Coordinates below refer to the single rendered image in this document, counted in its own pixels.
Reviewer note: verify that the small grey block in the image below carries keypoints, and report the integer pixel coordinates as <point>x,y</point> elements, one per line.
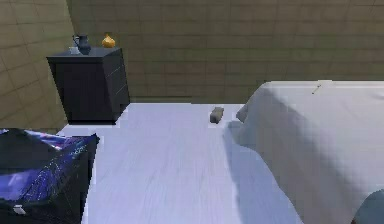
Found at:
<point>216,114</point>

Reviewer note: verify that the black chest of drawers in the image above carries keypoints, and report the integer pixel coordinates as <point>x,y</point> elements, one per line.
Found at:
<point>90,86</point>

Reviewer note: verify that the yellow round vase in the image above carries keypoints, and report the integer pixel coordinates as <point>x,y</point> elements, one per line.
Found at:
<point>108,41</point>

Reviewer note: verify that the thin pen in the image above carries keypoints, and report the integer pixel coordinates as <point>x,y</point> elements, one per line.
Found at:
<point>316,89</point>

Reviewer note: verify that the dark blue jug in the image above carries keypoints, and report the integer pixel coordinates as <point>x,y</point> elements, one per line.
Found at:
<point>83,43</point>

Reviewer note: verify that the white bed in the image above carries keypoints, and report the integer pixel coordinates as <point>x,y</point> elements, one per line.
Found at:
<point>320,140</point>

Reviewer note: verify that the black box with blue print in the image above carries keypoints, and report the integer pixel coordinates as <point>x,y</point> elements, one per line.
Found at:
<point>43,176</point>

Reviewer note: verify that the grey blue pillow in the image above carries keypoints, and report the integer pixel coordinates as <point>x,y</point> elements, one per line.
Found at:
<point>371,208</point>

